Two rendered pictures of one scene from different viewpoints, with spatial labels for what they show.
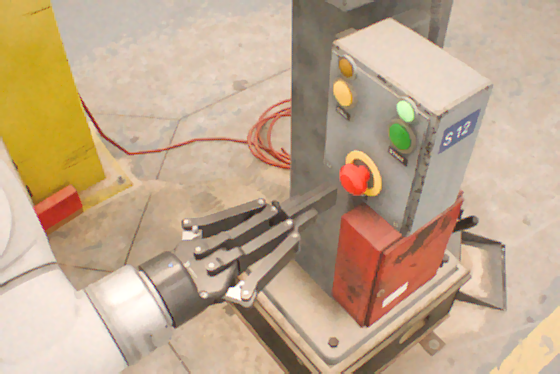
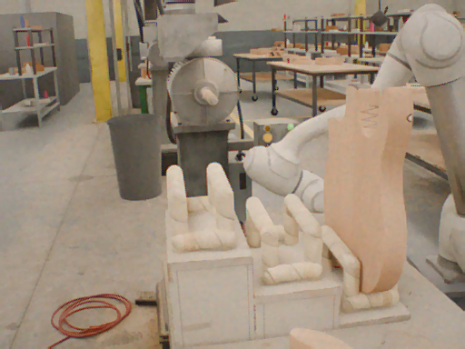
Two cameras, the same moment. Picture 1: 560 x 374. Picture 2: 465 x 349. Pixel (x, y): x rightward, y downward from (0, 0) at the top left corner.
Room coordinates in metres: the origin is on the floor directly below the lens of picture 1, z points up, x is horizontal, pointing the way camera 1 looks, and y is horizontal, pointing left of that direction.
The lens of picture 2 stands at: (-0.29, 1.67, 1.48)
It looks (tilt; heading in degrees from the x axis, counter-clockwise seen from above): 16 degrees down; 298
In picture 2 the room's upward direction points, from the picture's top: 2 degrees counter-clockwise
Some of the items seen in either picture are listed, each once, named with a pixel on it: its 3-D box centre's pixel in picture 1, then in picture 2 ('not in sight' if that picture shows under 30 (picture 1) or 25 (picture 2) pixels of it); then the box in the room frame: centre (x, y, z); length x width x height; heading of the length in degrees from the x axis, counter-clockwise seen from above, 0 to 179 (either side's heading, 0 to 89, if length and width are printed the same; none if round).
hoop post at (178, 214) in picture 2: not in sight; (179, 224); (0.20, 0.98, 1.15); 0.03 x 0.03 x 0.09
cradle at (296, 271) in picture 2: not in sight; (292, 272); (0.03, 0.87, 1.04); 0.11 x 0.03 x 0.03; 37
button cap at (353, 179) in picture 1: (358, 176); not in sight; (0.46, -0.09, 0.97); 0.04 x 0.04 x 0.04; 37
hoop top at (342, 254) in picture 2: not in sight; (338, 247); (-0.01, 0.73, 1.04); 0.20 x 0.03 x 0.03; 126
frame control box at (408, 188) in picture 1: (417, 113); (265, 150); (0.56, -0.17, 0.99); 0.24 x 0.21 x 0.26; 127
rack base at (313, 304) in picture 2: not in sight; (281, 280); (0.08, 0.80, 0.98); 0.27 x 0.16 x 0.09; 127
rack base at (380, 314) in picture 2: not in sight; (351, 288); (-0.04, 0.71, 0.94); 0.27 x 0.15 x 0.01; 127
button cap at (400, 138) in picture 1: (403, 135); not in sight; (0.43, -0.12, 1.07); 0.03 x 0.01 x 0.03; 37
